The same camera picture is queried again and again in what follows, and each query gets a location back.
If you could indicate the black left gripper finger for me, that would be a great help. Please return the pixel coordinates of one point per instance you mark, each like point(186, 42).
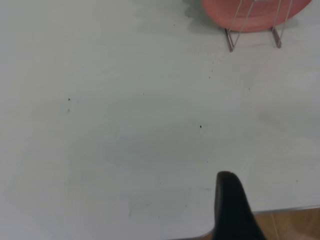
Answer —
point(232, 212)

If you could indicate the pink plate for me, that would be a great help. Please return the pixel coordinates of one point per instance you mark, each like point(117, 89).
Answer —
point(217, 15)

